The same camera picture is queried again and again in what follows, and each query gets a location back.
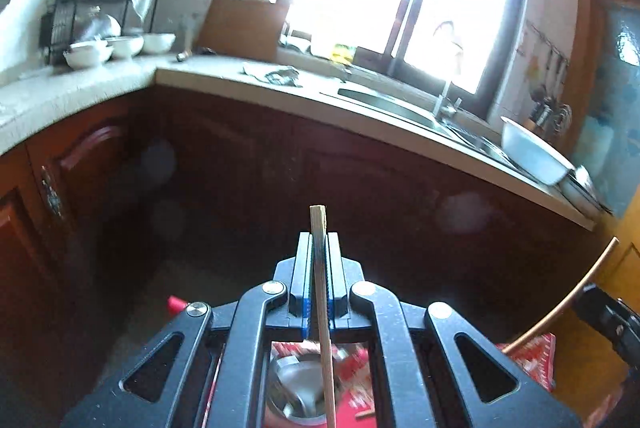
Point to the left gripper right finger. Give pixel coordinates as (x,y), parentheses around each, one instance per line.
(429,366)

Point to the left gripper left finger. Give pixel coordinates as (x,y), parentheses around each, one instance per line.
(207,366)

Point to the brown wooden chopstick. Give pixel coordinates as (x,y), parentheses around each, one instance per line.
(569,299)

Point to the light beige chopstick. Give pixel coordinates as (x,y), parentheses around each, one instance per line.
(318,233)

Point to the red floral tablecloth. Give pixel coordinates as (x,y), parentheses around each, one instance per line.
(430,368)

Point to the steel pot on counter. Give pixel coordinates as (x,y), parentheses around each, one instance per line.
(577,187)

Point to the white steel utensil jar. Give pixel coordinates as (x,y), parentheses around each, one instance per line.
(295,390)

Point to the white basin on counter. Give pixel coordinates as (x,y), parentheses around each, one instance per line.
(533,154)

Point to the sink faucet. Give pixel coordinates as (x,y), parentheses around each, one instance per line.
(449,57)

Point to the white bowl on counter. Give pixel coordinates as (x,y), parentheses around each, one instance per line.
(158,43)

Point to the wooden cutting board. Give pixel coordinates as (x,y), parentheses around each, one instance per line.
(248,29)

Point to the black dish rack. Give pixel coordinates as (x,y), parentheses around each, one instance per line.
(62,21)

